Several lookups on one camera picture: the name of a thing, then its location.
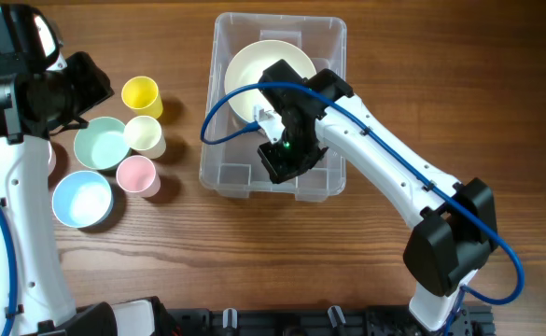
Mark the yellow plastic cup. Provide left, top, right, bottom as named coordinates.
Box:
left=121, top=76, right=163, bottom=119

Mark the mint green plastic bowl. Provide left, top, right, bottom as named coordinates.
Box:
left=74, top=117, right=132, bottom=171

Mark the cream plastic cup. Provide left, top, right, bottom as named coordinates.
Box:
left=123, top=116, right=166, bottom=159

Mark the large cream plastic bowl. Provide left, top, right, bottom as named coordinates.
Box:
left=224, top=40, right=315, bottom=123

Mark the pink plastic cup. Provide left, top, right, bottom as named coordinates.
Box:
left=116, top=155, right=161, bottom=198

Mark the light blue plastic bowl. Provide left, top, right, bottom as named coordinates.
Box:
left=52, top=171, right=114, bottom=229

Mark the dark blue plastic bowl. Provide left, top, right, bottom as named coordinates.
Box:
left=240, top=120, right=260, bottom=133

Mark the white plastic bowl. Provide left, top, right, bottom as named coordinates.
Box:
left=48, top=143, right=57, bottom=175

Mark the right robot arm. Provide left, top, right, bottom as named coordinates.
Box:
left=257, top=60, right=497, bottom=331

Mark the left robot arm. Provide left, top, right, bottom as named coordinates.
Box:
left=0, top=4, right=117, bottom=336

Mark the clear plastic storage container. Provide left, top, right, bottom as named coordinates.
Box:
left=199, top=11, right=348, bottom=203

